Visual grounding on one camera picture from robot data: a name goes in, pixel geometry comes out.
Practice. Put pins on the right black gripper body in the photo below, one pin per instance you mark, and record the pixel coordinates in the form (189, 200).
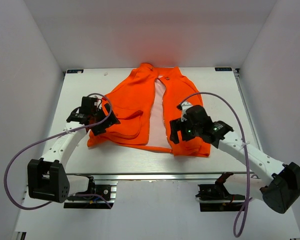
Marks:
(189, 131)

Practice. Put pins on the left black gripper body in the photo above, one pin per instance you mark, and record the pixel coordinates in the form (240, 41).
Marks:
(100, 127)

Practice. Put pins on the orange jacket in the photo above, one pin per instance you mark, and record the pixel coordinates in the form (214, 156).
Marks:
(145, 103)

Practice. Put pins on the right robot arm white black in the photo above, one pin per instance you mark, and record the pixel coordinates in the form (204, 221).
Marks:
(278, 184)

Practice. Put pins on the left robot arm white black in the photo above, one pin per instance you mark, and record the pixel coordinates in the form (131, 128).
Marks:
(46, 177)

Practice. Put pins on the left blue table label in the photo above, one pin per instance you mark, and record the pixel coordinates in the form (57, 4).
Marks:
(74, 71)

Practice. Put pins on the blue table label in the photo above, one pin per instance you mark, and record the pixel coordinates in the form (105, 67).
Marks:
(223, 69)
(74, 71)

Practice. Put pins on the right blue table label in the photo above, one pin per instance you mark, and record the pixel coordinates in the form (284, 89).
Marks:
(223, 69)

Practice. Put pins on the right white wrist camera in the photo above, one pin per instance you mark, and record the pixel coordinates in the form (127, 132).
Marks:
(183, 107)

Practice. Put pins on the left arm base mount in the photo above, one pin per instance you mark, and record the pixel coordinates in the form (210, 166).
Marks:
(101, 194)

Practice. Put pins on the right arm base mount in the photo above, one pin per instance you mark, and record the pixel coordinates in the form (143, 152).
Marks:
(215, 198)

